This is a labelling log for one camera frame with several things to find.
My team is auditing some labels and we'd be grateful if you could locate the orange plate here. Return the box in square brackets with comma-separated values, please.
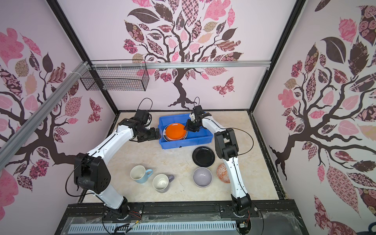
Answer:
[163, 123, 188, 142]

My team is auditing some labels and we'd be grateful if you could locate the blue plastic bin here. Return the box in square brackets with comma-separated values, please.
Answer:
[158, 114, 213, 149]

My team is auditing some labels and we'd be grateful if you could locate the aluminium rail left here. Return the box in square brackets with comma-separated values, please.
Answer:
[1, 61, 90, 169]

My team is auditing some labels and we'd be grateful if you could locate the black wire basket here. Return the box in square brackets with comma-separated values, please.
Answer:
[80, 59, 149, 92]

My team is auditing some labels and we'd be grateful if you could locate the white vented cable duct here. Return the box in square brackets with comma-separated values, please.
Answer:
[64, 221, 238, 235]

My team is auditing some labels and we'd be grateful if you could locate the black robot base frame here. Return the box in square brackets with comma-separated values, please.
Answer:
[56, 200, 308, 235]

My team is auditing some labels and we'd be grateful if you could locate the red patterned bowl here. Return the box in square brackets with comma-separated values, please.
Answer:
[216, 164, 230, 184]

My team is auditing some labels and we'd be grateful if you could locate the light blue mug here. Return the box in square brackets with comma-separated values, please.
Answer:
[130, 165, 153, 184]

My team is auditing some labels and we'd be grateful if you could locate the aluminium rail back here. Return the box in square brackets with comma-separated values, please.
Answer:
[91, 60, 271, 69]

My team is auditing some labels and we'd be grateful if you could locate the purple mug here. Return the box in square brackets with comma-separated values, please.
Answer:
[152, 174, 175, 193]

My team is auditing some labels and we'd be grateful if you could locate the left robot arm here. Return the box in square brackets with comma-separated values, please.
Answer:
[73, 118, 161, 210]

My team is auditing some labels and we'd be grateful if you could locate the aluminium rail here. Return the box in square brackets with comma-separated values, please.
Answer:
[91, 60, 271, 69]
[1, 61, 90, 169]

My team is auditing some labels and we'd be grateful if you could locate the black plate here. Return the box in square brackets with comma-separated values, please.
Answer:
[192, 146, 215, 167]

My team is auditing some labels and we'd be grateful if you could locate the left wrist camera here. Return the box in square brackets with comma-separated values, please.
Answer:
[134, 110, 152, 125]

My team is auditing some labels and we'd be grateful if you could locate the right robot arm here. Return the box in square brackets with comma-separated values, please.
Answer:
[186, 113, 252, 215]

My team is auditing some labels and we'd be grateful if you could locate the lavender bowl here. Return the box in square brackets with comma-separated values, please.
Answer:
[193, 167, 212, 188]

